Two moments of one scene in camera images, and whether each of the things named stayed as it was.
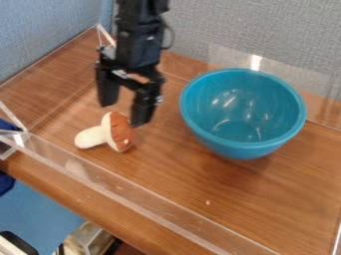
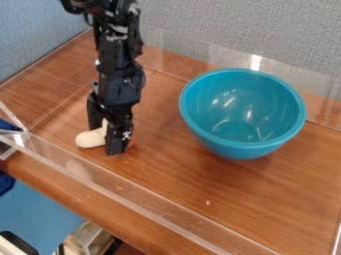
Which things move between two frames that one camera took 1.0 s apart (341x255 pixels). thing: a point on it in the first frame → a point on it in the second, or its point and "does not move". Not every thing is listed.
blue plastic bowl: (242, 112) does not move
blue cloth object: (6, 181) does not move
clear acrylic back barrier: (307, 65) does not move
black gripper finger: (108, 87) → (96, 111)
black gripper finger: (147, 99) → (117, 135)
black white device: (13, 245) does not move
